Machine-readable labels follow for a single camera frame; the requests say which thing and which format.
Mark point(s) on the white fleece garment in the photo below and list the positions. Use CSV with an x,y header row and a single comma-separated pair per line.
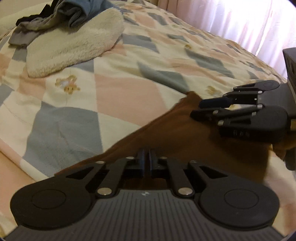
x,y
62,47

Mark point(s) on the black garment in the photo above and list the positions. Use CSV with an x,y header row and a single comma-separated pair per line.
x,y
46,12

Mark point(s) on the brown garment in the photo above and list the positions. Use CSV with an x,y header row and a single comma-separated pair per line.
x,y
175,134

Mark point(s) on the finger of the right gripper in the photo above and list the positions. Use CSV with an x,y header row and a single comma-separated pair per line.
x,y
222,116
245,96

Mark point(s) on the pink curtain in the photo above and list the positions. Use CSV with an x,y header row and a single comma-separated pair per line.
x,y
263,28

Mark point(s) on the grey garment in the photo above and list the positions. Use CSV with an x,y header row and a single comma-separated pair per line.
x,y
26,32

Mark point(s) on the diamond patterned quilt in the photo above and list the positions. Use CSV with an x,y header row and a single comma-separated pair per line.
x,y
51,123

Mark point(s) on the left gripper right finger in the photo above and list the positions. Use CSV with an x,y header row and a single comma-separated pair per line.
x,y
172,171

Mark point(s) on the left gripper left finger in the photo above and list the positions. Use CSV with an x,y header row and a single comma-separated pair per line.
x,y
121,174

